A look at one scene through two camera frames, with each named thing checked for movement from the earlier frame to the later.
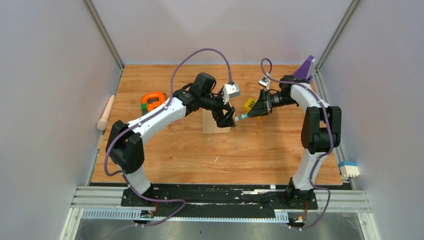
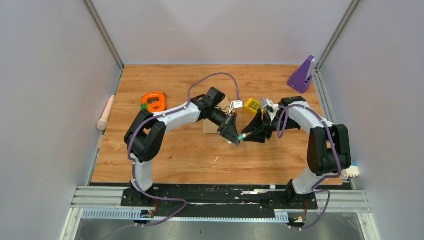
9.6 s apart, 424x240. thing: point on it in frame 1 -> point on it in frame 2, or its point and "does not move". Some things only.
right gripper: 261,108 -> 261,134
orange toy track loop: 153,100 does not move
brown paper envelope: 210,125 does not move
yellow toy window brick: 249,104 does not move
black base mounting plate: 219,200 does not move
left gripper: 227,120 -> 229,132
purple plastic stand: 304,71 does not move
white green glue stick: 237,118 -> 241,137
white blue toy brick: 348,168 does not move
